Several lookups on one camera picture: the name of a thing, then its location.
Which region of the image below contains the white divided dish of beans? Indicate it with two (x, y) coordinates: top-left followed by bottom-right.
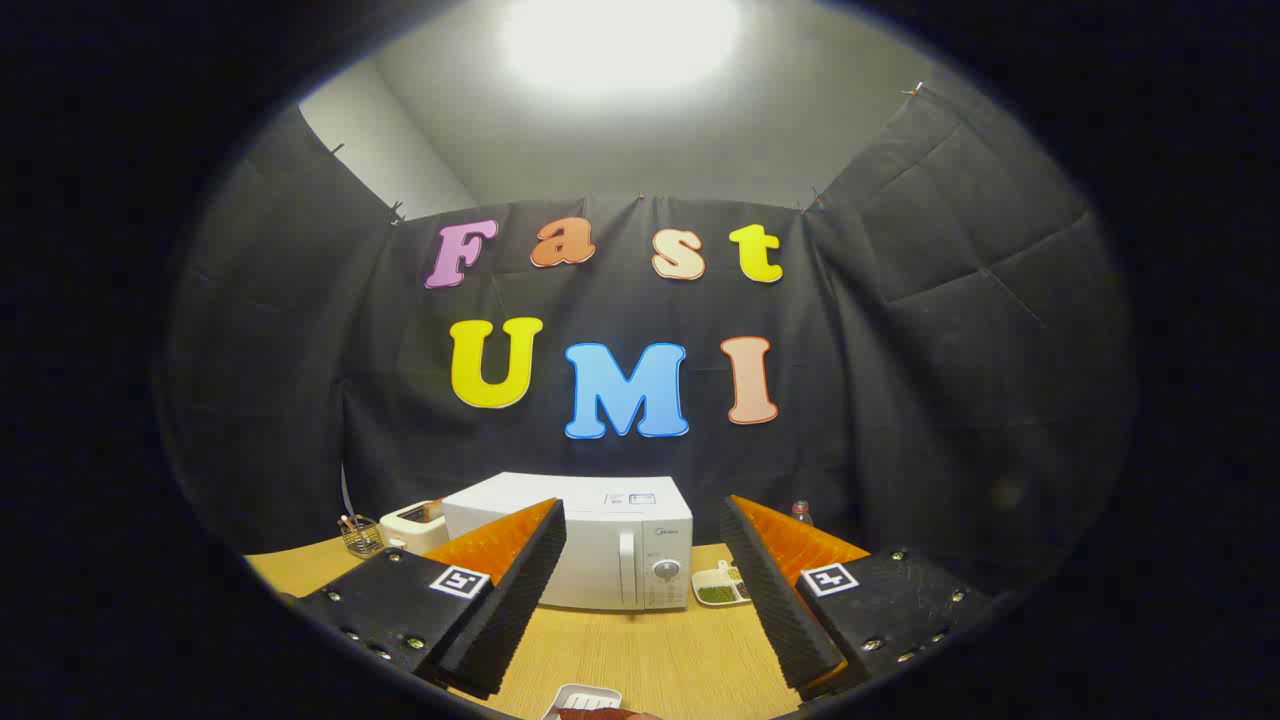
(692, 560), (753, 608)

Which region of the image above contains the small white ribbed plate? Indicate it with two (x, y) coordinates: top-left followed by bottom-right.
(541, 683), (623, 720)

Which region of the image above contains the wire mesh utensil basket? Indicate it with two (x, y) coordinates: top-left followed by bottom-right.
(338, 514), (386, 558)

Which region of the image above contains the white toaster oven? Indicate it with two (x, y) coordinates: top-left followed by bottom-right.
(441, 472), (694, 612)

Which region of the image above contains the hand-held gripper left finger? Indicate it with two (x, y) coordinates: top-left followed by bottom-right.
(292, 497), (568, 699)

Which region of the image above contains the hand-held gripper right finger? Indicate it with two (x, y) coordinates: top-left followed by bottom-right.
(720, 494), (1001, 701)

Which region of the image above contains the white pop-up toaster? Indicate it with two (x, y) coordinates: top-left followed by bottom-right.
(380, 499), (451, 557)

